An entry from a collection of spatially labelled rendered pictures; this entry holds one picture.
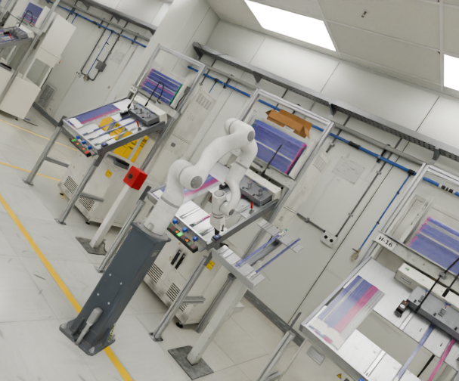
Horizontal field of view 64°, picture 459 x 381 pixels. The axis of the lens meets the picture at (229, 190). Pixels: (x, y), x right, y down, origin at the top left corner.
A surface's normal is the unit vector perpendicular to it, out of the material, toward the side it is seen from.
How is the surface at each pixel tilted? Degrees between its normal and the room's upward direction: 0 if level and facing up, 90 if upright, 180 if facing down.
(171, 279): 90
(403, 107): 90
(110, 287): 90
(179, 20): 90
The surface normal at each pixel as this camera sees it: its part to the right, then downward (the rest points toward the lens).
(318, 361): -0.49, -0.24
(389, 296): 0.04, -0.77
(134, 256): -0.23, -0.07
